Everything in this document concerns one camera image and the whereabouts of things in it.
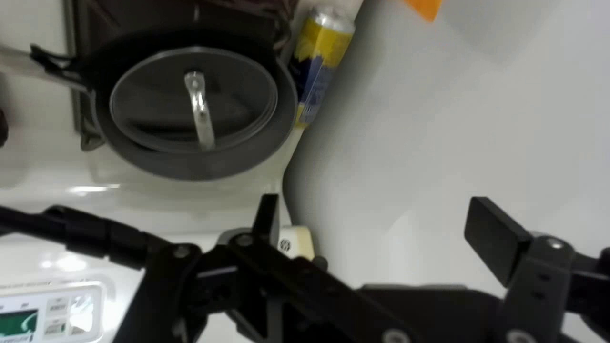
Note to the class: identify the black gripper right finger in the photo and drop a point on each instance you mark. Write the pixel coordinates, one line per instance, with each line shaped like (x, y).
(539, 278)

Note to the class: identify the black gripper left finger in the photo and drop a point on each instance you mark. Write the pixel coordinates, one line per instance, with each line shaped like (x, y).
(253, 286)

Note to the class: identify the white gas stove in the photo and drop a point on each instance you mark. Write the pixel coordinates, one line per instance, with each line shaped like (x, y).
(158, 202)

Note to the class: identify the yellow spray can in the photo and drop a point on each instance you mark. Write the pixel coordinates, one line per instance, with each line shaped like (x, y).
(320, 49)

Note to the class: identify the orange and white food bag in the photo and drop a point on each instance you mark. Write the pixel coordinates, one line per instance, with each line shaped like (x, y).
(423, 8)

